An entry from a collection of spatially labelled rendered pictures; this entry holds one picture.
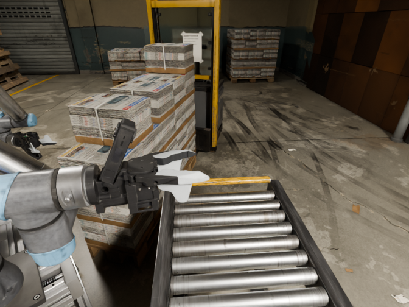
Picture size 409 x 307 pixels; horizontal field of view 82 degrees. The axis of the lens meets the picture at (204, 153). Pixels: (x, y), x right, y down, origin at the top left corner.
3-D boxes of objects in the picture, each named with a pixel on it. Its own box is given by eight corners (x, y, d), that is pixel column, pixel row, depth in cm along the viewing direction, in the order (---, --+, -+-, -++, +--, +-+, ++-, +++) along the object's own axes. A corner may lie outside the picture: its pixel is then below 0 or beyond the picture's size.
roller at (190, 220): (171, 223, 97) (171, 212, 96) (283, 217, 100) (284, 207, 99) (171, 231, 93) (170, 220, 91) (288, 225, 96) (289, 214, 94)
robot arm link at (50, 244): (84, 224, 55) (72, 186, 50) (73, 266, 46) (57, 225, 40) (46, 230, 53) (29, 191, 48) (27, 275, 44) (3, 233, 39)
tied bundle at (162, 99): (113, 119, 177) (107, 88, 166) (134, 107, 202) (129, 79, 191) (160, 124, 168) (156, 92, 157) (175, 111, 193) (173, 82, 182)
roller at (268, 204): (172, 211, 103) (171, 202, 101) (277, 205, 106) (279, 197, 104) (171, 219, 99) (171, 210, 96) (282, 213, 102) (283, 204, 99)
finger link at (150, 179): (184, 176, 43) (140, 173, 45) (183, 168, 42) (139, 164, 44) (175, 190, 39) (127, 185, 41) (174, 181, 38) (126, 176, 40)
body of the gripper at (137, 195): (159, 189, 51) (99, 197, 48) (155, 151, 47) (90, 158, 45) (162, 209, 44) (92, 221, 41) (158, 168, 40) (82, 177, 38)
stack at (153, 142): (89, 257, 169) (53, 156, 128) (156, 170, 267) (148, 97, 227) (139, 269, 161) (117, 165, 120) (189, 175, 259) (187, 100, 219)
